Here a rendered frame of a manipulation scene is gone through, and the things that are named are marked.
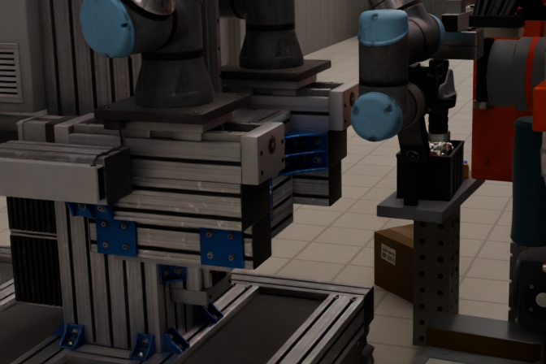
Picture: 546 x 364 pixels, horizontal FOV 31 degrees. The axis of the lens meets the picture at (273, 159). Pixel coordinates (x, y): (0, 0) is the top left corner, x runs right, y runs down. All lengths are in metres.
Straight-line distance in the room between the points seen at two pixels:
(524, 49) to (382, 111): 0.49
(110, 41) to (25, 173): 0.32
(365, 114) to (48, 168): 0.64
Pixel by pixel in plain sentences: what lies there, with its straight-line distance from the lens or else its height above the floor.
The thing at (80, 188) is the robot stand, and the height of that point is 0.69.
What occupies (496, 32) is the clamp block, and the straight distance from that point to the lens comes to 2.11.
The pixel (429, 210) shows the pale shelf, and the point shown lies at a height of 0.45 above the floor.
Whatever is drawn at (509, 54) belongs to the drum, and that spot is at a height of 0.89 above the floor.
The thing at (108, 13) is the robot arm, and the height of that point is 1.00.
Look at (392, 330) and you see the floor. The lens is 2.91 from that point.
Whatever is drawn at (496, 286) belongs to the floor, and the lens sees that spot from 3.27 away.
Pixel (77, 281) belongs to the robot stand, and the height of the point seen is 0.37.
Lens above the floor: 1.14
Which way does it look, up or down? 13 degrees down
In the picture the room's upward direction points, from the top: 2 degrees counter-clockwise
